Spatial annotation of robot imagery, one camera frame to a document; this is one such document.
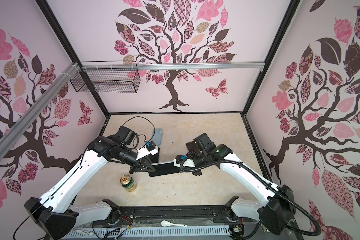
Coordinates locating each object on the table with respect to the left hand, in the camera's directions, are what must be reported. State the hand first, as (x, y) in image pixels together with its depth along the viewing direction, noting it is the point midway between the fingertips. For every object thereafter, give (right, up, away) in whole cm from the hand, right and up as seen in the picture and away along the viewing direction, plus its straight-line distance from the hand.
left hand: (151, 171), depth 65 cm
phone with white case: (+7, +2, -2) cm, 7 cm away
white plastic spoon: (+6, -28, +6) cm, 29 cm away
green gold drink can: (-14, -9, +9) cm, 19 cm away
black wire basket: (-36, +52, +30) cm, 70 cm away
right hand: (+13, 0, +6) cm, 14 cm away
